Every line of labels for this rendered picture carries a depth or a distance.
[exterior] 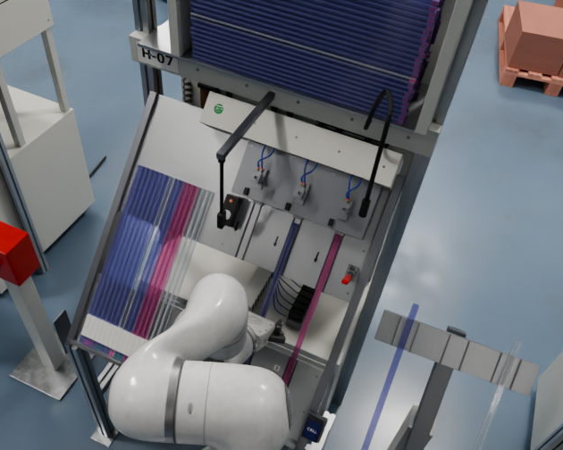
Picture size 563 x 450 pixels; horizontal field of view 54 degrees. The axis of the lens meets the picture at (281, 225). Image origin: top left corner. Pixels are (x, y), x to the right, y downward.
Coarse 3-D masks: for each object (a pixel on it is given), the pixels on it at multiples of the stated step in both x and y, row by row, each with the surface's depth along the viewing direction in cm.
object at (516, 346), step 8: (520, 344) 115; (512, 352) 115; (512, 360) 115; (504, 368) 116; (504, 376) 116; (504, 384) 116; (496, 392) 116; (496, 400) 116; (488, 408) 117; (496, 408) 116; (488, 416) 117; (488, 424) 117; (480, 432) 117; (480, 440) 117; (480, 448) 118
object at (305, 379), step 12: (96, 288) 149; (180, 312) 143; (168, 324) 144; (264, 348) 138; (252, 360) 139; (264, 360) 138; (276, 360) 137; (288, 360) 136; (300, 360) 136; (276, 372) 137; (300, 372) 136; (312, 372) 135; (288, 384) 136; (300, 384) 136; (312, 384) 135; (300, 396) 136; (312, 396) 135; (300, 408) 136; (300, 420) 136
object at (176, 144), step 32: (160, 96) 145; (160, 128) 145; (192, 128) 143; (160, 160) 145; (192, 160) 143; (128, 192) 147; (224, 192) 141; (384, 192) 132; (256, 224) 139; (288, 224) 137; (256, 256) 139; (288, 256) 137; (320, 256) 135; (352, 256) 133; (352, 288) 133
